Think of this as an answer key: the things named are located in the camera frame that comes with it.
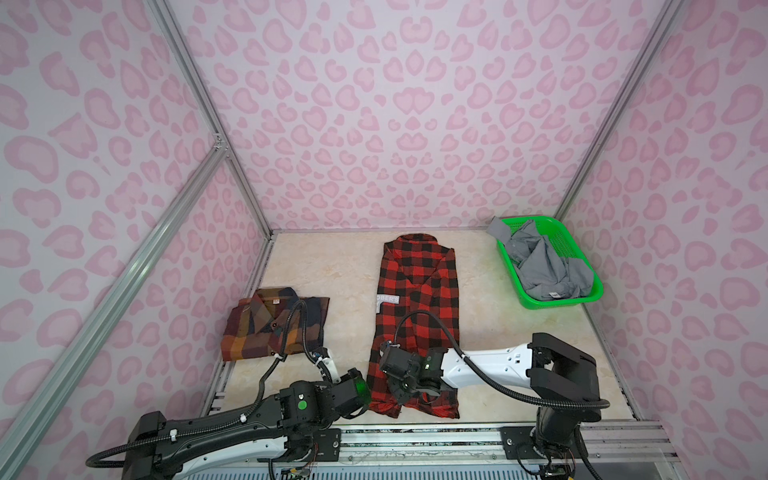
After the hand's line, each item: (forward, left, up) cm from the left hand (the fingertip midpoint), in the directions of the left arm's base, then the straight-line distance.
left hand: (360, 379), depth 77 cm
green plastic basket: (+45, -70, -1) cm, 83 cm away
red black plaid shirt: (+23, -17, -4) cm, 29 cm away
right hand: (-1, -9, -5) cm, 10 cm away
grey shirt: (+34, -59, -2) cm, 69 cm away
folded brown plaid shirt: (+17, +33, -3) cm, 37 cm away
